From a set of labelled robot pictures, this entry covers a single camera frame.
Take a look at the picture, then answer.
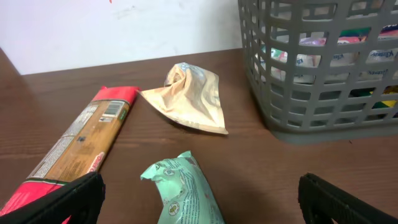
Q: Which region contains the red orange spaghetti packet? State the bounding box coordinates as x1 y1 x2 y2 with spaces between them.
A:
1 86 139 217

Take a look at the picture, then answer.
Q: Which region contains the tissue pocket pack bundle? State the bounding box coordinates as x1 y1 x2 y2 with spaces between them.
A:
261 24 398 85

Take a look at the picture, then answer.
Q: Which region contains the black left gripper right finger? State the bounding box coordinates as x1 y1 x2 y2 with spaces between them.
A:
298 173 397 224

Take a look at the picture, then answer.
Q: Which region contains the teal crumpled snack packet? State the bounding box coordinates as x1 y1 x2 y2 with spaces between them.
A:
141 151 224 224

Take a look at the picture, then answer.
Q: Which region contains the grey plastic basket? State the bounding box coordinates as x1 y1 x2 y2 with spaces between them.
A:
238 0 397 144

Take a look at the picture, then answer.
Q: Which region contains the beige crumpled pouch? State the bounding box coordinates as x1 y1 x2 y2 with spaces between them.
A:
140 62 228 134

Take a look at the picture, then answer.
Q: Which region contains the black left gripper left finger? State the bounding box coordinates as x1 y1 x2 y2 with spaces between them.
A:
1 172 106 224

